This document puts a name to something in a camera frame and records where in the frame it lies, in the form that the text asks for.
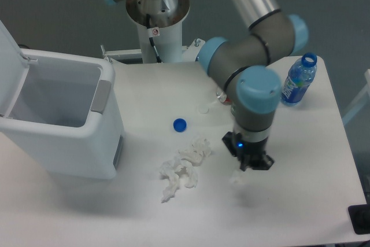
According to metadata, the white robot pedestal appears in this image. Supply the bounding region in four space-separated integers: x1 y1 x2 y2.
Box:
126 0 190 64

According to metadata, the clear green label bottle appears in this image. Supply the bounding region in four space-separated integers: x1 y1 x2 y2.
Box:
230 103 236 116

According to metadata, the white trash bin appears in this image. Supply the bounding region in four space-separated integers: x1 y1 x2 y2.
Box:
1 26 124 179

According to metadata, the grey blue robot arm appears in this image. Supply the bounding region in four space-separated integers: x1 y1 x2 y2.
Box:
105 0 308 170

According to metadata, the red soda can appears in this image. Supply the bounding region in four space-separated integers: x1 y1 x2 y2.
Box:
216 87 232 105

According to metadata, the white metal base bracket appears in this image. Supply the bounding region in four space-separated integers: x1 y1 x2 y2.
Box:
100 38 206 63

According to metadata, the long crumpled white paper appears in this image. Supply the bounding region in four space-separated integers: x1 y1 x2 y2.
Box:
159 136 212 203

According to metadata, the blue bottle cap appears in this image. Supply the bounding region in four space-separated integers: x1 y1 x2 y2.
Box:
173 118 187 132

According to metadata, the black device at edge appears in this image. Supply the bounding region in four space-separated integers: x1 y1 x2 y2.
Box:
348 204 369 235

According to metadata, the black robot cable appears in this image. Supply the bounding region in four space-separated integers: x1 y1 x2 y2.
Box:
146 14 162 63

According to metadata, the blue plastic water bottle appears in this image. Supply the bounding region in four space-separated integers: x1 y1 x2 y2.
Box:
280 53 317 106

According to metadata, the white furniture at right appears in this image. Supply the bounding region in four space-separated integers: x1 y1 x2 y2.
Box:
342 69 369 126

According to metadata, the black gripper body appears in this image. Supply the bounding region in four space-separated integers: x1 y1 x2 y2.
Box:
222 131 274 171

